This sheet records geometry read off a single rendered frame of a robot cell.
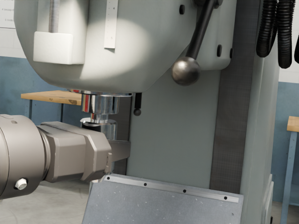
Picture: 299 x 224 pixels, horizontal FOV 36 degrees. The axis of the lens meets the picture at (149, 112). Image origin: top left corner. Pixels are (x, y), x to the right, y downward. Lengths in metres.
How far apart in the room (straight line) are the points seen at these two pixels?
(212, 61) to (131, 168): 0.41
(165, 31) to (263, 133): 0.49
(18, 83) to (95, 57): 5.19
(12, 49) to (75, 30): 5.26
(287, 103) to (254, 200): 3.79
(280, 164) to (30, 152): 4.41
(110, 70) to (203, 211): 0.51
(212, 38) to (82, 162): 0.26
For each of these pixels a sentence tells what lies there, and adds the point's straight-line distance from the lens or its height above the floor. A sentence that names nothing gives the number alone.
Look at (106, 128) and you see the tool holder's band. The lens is 0.57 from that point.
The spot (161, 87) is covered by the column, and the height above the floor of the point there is 1.29.
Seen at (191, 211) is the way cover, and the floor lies 1.06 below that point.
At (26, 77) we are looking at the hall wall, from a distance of 5.61.
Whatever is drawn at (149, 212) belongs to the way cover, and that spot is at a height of 1.04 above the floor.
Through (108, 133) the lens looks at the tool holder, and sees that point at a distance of 0.57.
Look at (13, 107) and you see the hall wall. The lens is 5.73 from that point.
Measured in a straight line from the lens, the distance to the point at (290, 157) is 4.01.
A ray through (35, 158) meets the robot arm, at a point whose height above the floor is 1.24.
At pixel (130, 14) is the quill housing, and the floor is 1.40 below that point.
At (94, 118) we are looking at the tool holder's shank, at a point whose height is 1.27.
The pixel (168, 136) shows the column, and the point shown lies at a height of 1.19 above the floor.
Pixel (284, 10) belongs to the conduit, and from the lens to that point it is 0.72.
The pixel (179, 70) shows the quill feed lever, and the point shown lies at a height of 1.34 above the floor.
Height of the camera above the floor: 1.36
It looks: 7 degrees down
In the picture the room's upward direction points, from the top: 5 degrees clockwise
